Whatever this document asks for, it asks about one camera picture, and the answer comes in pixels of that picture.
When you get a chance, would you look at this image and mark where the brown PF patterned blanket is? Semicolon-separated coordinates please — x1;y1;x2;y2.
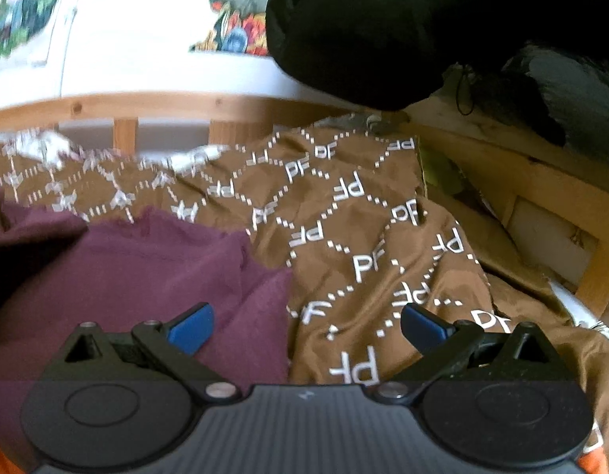
0;128;609;472

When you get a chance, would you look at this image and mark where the wooden bed frame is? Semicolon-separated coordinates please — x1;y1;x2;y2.
0;92;609;317

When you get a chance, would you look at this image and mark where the maroon sweater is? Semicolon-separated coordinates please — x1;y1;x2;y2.
0;190;291;468

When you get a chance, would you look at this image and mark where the orange pink colourful cloth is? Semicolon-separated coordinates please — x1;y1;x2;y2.
0;421;609;474

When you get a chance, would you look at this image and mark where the black puffy jacket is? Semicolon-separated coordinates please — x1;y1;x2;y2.
266;0;609;157

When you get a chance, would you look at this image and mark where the white floral bed sheet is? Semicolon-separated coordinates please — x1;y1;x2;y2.
0;123;609;342

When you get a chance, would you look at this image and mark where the colourful floral wall hanging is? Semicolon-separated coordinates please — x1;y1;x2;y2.
189;0;268;57

